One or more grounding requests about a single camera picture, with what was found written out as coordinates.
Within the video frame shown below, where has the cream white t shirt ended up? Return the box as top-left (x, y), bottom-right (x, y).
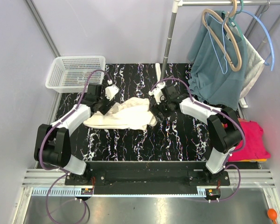
top-left (83, 97), bottom-right (157, 131)

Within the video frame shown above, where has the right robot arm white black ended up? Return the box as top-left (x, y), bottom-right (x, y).
top-left (149, 83), bottom-right (245, 185)

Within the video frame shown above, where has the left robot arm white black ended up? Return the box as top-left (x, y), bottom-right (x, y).
top-left (34, 84), bottom-right (119, 185)

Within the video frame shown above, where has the white perforated plastic basket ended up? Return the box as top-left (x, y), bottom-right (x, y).
top-left (45, 56), bottom-right (105, 93)

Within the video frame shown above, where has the teal t shirt hanging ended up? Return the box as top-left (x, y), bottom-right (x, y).
top-left (187, 9), bottom-right (248, 111)

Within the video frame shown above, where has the white grey towel hanging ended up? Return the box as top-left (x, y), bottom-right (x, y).
top-left (239, 36), bottom-right (265, 99)

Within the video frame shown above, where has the pink red t shirt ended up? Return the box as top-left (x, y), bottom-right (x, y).
top-left (229, 118), bottom-right (271, 160)

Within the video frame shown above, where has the metal clothes rack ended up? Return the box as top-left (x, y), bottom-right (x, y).
top-left (155, 0), bottom-right (280, 108)

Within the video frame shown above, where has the green clothes hanger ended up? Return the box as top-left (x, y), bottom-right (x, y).
top-left (228, 0), bottom-right (245, 39)

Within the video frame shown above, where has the yellow object under shirt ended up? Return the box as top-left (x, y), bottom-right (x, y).
top-left (228, 159), bottom-right (267, 163)

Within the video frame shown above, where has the beige clothes hanger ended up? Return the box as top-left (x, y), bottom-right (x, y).
top-left (201, 0), bottom-right (242, 72)

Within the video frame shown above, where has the light blue thick hanger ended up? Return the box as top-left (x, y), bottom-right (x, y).
top-left (241, 10), bottom-right (275, 71)

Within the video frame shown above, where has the orange ball object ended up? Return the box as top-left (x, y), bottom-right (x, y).
top-left (267, 209), bottom-right (278, 224)

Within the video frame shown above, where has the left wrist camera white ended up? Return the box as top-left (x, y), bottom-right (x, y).
top-left (105, 80), bottom-right (119, 101)

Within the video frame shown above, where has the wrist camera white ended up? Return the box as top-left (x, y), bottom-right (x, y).
top-left (148, 88), bottom-right (165, 105)
top-left (105, 80), bottom-right (119, 101)

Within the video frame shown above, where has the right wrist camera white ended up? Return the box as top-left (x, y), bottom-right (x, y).
top-left (148, 88), bottom-right (165, 105)

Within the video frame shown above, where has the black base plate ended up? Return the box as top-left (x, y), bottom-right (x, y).
top-left (64, 161), bottom-right (231, 186)

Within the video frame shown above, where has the thin blue wire hanger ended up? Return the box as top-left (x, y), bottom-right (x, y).
top-left (202, 9), bottom-right (242, 75)

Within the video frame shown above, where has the aluminium frame rail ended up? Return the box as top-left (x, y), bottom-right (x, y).
top-left (22, 169), bottom-right (65, 187)

